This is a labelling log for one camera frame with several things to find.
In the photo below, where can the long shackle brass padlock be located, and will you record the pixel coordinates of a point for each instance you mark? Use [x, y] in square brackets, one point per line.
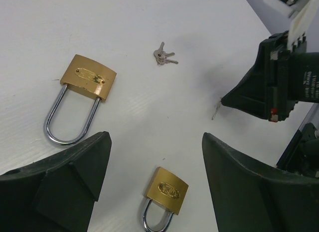
[88, 78]

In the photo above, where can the small brass padlock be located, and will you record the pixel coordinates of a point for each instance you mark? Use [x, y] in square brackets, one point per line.
[166, 190]

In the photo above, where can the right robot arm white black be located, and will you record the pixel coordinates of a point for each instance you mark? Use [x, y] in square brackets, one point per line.
[302, 154]

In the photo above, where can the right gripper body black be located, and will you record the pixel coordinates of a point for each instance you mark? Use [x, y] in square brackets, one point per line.
[285, 76]

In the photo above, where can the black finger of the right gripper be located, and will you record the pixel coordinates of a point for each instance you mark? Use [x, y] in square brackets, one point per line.
[250, 95]

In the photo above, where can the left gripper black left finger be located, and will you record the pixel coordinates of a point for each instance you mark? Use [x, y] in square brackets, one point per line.
[57, 193]

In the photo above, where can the silver key bunch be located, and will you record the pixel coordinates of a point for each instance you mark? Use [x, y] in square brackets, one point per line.
[162, 57]

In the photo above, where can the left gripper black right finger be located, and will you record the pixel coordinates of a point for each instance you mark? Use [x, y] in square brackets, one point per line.
[251, 196]

